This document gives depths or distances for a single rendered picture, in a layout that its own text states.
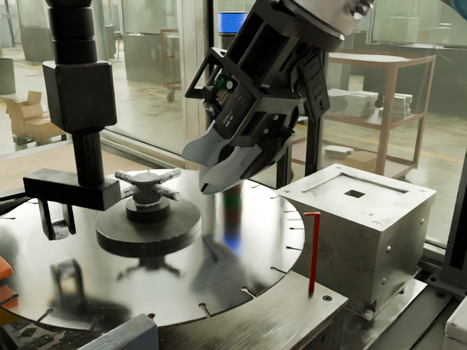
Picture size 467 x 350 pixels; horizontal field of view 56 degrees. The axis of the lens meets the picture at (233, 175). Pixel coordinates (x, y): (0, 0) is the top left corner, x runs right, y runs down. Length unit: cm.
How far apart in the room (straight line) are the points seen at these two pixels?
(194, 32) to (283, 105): 67
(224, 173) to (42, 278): 19
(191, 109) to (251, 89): 73
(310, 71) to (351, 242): 29
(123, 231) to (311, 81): 23
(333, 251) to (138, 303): 35
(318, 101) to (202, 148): 13
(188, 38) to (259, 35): 70
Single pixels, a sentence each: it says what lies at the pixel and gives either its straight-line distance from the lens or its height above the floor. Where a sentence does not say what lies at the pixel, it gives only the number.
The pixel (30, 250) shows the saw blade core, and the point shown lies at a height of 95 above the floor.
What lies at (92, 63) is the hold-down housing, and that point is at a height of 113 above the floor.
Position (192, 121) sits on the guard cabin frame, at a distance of 108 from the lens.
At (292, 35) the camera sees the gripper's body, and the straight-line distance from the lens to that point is 36.
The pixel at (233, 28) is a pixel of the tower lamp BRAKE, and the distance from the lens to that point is 69.
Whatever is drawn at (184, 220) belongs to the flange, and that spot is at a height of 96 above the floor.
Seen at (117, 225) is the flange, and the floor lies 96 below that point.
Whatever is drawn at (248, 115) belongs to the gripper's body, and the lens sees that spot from 36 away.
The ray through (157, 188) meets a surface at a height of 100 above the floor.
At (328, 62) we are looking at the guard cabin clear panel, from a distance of 83.
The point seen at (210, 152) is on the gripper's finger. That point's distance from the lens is 46.
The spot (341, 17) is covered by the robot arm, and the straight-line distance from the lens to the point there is 37.
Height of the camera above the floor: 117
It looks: 21 degrees down
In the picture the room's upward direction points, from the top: straight up
